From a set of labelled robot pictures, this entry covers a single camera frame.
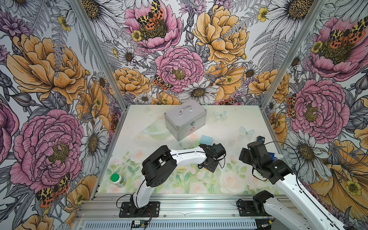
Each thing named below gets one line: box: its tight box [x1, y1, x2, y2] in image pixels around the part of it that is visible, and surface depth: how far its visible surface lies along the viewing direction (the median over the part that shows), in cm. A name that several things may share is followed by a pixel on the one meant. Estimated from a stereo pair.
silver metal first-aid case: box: [163, 99, 207, 142], surface depth 98 cm
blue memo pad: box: [199, 135, 214, 146], surface depth 105 cm
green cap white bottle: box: [110, 172, 127, 188], surface depth 77 cm
